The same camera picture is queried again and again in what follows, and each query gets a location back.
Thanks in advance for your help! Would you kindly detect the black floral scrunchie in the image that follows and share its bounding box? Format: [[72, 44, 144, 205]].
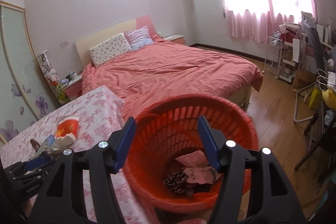
[[162, 171, 188, 194]]

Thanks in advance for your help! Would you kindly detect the brown hair claw clip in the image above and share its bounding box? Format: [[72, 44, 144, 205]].
[[30, 139, 41, 152]]

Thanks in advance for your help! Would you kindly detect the blue tissue packet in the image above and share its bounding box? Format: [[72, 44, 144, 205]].
[[41, 135, 55, 149]]

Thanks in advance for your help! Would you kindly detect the pink cloth in basket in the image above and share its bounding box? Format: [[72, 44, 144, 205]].
[[175, 150, 222, 185]]

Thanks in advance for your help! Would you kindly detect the red instant noodle cup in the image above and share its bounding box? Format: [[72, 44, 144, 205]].
[[55, 116, 79, 140]]

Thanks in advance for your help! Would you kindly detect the floral glass wardrobe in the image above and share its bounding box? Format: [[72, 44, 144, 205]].
[[0, 2, 60, 145]]

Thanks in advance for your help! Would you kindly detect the red plastic laundry basket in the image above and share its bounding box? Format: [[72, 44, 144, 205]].
[[122, 94, 259, 213]]

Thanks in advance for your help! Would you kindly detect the pink left nightstand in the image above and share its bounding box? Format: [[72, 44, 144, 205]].
[[63, 75, 83, 101]]

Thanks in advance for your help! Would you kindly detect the pink nightstand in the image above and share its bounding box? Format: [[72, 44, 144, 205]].
[[63, 75, 83, 101], [164, 35, 185, 45]]

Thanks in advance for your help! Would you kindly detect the clear tube of plush toys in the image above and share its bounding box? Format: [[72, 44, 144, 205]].
[[37, 51, 70, 106]]

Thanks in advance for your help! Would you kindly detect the white mug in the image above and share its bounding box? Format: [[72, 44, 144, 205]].
[[67, 72, 77, 81]]

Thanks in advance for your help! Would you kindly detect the yellow bag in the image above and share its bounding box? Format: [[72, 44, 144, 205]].
[[322, 88, 336, 112]]

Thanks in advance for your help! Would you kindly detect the brown cardboard box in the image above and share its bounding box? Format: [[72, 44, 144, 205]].
[[291, 68, 316, 93]]

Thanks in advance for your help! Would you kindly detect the white rolling cart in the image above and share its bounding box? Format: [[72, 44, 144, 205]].
[[279, 42, 297, 84]]

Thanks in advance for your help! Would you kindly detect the beige pink headboard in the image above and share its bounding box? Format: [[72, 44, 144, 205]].
[[75, 15, 157, 67]]

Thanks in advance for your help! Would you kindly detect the bed with coral duvet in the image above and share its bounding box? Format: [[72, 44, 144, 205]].
[[81, 39, 263, 119]]

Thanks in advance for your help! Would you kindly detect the white floral pillow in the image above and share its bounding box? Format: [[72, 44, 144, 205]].
[[89, 32, 131, 67]]

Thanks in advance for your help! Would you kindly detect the pink right nightstand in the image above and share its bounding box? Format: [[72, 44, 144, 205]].
[[164, 35, 185, 45]]

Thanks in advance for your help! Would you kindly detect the pink striped pillow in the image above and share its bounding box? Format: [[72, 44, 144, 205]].
[[124, 26, 154, 51]]

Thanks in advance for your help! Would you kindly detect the white wire rack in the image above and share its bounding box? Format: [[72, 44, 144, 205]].
[[262, 36, 282, 79]]

